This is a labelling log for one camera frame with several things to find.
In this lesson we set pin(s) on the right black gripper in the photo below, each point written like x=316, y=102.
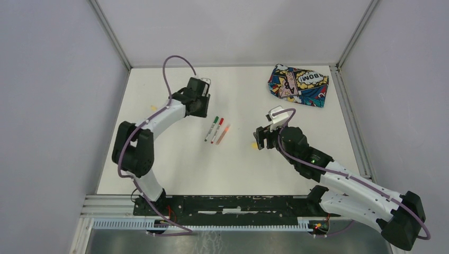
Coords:
x=261, y=134

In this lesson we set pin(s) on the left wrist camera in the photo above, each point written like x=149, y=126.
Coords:
x=202, y=86

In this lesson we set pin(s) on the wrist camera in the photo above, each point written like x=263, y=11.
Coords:
x=277, y=117
x=202, y=86

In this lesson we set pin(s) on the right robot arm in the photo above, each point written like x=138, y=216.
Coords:
x=399, y=218

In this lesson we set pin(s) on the comic print pencil pouch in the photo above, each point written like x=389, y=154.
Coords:
x=301, y=86

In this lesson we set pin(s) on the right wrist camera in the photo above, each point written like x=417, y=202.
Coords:
x=277, y=117

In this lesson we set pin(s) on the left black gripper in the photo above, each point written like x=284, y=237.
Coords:
x=203, y=112

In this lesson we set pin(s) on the green grey pen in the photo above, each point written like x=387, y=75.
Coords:
x=210, y=131

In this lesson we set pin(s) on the orange pen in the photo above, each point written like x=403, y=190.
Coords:
x=222, y=134

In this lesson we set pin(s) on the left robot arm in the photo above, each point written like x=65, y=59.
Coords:
x=134, y=149

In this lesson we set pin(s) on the red white pen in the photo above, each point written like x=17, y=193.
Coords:
x=217, y=130

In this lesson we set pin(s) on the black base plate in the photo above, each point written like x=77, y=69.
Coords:
x=232, y=210

